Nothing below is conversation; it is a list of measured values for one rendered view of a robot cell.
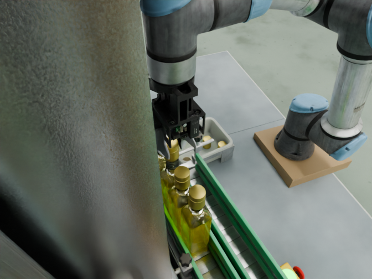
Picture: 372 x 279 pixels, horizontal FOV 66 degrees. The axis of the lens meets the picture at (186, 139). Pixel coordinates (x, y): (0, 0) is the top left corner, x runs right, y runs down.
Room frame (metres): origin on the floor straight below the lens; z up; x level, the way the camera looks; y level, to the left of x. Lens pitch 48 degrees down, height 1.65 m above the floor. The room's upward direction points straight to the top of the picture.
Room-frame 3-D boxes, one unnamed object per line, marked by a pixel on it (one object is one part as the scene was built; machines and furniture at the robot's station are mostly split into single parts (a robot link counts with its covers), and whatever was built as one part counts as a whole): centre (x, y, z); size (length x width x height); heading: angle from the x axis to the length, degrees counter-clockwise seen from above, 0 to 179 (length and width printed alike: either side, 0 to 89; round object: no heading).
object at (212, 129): (0.73, -0.05, 0.80); 0.22 x 0.17 x 0.09; 118
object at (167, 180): (0.40, 0.03, 0.99); 0.06 x 0.06 x 0.21; 29
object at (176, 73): (0.38, 0.02, 1.41); 0.08 x 0.08 x 0.05
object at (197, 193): (0.30, -0.02, 1.14); 0.04 x 0.04 x 0.04
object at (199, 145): (0.58, -0.01, 0.95); 0.17 x 0.03 x 0.12; 118
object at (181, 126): (0.38, 0.02, 1.32); 0.09 x 0.08 x 0.12; 29
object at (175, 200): (0.35, 0.01, 0.99); 0.06 x 0.06 x 0.21; 28
